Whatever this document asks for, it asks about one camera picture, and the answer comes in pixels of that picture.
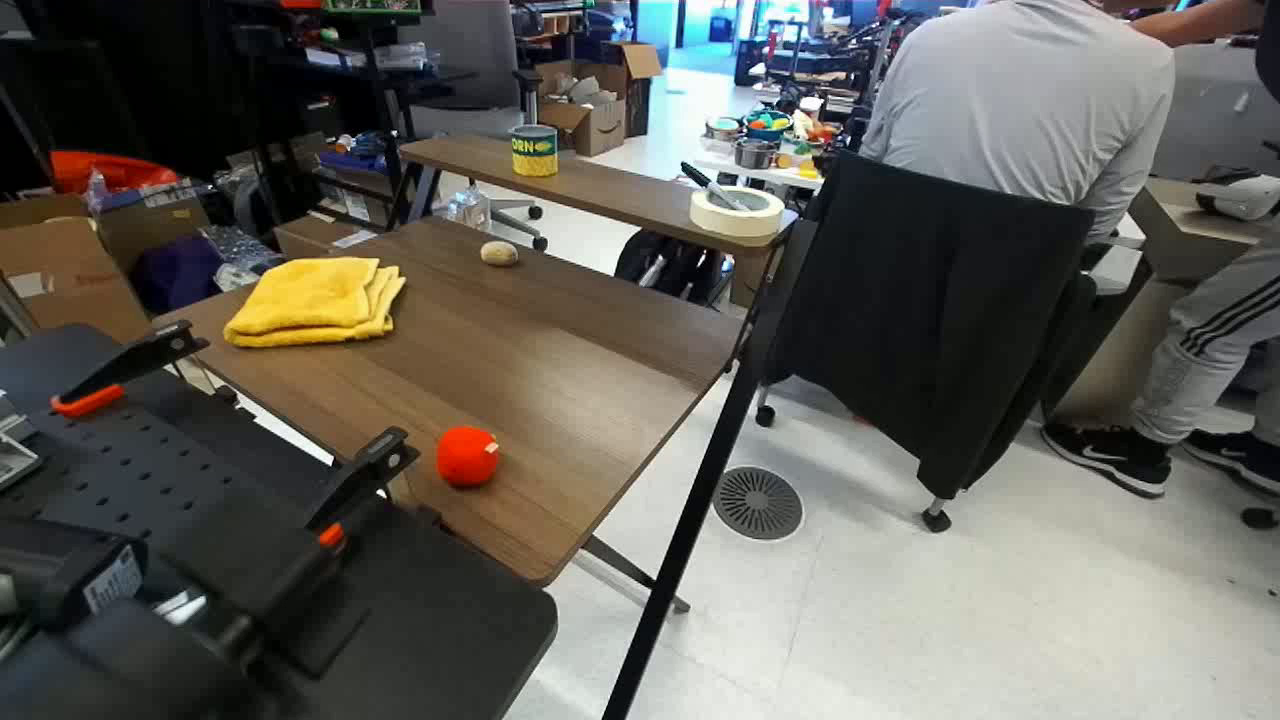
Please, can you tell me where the beige potato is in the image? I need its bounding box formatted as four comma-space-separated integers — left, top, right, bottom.
480, 239, 518, 270

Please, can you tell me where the person in grey striped trousers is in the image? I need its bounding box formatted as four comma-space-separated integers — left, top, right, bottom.
1042, 0, 1280, 501

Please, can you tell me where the black office chair with jacket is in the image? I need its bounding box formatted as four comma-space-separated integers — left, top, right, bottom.
758, 152, 1144, 532

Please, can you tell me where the black tripod pole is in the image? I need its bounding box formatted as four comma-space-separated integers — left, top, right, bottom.
601, 221, 817, 720

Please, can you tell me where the person in grey shirt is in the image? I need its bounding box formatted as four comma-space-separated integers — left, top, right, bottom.
859, 0, 1176, 239

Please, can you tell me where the black clamp orange trigger right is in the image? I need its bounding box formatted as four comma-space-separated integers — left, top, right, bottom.
210, 427, 416, 669

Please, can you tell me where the yellow green tin can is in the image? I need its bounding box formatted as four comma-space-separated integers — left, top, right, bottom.
511, 125, 559, 181

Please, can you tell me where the white tape roll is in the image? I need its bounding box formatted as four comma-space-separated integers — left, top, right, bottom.
689, 187, 782, 244

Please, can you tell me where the cardboard box at left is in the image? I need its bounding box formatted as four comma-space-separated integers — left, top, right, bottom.
0, 192, 214, 350

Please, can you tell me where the round floor drain cover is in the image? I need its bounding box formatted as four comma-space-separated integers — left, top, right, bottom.
716, 468, 805, 542

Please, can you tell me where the yellow cloth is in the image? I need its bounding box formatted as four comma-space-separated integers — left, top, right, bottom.
224, 258, 403, 350

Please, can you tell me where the red tomato ball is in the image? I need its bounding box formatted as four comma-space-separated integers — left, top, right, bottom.
436, 424, 498, 490

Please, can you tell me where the open cardboard box background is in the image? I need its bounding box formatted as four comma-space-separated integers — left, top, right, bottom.
537, 44, 662, 156

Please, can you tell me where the black clamp orange handle left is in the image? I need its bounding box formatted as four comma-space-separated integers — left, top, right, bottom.
47, 319, 204, 420

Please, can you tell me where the wooden back table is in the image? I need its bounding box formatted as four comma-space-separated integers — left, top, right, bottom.
398, 135, 791, 258

